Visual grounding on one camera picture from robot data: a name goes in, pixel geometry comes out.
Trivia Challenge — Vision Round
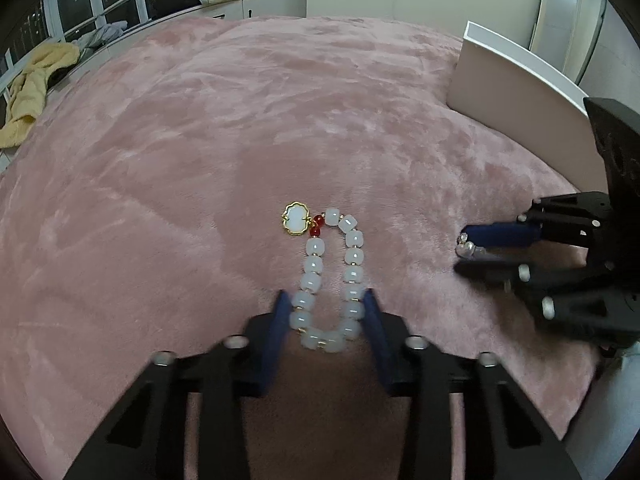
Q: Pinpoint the white bead bracelet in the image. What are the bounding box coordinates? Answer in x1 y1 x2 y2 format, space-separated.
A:
280 201 364 354

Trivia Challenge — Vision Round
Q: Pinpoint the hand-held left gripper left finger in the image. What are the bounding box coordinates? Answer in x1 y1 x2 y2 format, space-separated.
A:
62 289 292 480

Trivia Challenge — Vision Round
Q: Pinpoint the white framed standing mirror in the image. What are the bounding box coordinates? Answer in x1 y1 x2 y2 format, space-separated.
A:
530 0 587 84

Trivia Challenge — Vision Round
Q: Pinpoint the yellow fleece robe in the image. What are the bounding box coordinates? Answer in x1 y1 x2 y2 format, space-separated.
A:
0 42 81 150

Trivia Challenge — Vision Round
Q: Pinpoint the pink plush blanket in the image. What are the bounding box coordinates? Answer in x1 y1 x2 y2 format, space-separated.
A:
0 14 608 480

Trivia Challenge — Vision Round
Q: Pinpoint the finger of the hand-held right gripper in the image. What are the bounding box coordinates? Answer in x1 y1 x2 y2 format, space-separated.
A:
453 254 637 339
459 191 614 249

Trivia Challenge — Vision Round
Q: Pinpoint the grey clothing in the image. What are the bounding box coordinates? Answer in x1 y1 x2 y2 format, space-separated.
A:
72 20 129 51

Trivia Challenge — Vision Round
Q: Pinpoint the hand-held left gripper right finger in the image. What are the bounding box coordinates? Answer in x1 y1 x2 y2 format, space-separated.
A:
363 288 583 480

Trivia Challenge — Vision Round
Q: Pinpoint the white storage box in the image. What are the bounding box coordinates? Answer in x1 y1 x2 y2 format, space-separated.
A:
446 21 616 194

